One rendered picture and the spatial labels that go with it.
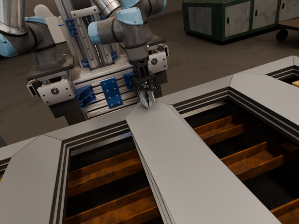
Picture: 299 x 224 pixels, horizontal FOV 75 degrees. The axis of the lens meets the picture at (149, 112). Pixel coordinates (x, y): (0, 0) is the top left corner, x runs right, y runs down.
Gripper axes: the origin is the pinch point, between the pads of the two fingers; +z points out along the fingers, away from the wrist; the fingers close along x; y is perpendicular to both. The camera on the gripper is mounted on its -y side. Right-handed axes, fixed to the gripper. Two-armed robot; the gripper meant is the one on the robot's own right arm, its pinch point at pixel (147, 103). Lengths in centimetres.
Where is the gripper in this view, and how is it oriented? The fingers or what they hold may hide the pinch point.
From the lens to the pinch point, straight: 79.8
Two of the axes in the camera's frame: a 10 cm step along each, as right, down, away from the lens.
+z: 1.9, 8.3, 5.3
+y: 2.9, 4.7, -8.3
